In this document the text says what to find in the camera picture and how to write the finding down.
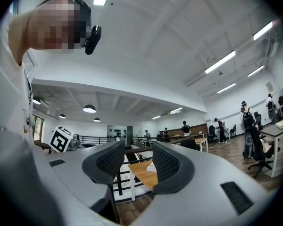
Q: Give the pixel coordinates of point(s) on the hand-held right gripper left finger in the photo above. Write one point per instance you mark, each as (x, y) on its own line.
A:
(103, 163)

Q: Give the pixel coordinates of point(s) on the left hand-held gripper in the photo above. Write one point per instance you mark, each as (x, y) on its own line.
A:
(60, 139)

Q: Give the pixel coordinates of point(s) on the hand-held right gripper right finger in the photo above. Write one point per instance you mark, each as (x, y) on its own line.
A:
(172, 166)

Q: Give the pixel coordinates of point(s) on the white paper item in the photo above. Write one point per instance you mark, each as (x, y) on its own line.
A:
(152, 167)

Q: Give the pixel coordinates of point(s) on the black dome pendant lamp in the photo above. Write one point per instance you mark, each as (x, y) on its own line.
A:
(36, 100)
(89, 108)
(97, 119)
(62, 116)

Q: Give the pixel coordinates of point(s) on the black metal railing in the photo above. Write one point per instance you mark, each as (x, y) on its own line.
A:
(103, 138)

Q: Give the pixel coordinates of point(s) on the wooden table with white legs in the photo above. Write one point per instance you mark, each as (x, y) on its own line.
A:
(143, 176)
(201, 140)

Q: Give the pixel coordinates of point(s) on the long wooden counter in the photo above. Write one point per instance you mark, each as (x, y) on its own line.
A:
(195, 128)

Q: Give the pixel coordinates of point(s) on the black office chair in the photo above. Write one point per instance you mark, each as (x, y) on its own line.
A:
(233, 129)
(211, 131)
(259, 147)

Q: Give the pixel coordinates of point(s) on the person's white shirt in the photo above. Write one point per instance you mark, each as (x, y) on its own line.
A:
(7, 98)

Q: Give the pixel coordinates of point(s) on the dark table with white legs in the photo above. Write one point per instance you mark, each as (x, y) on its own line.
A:
(277, 131)

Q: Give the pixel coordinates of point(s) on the black head-mounted camera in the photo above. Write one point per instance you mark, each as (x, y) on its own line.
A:
(93, 40)

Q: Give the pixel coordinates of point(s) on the wall poster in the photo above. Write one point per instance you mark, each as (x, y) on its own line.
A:
(269, 86)

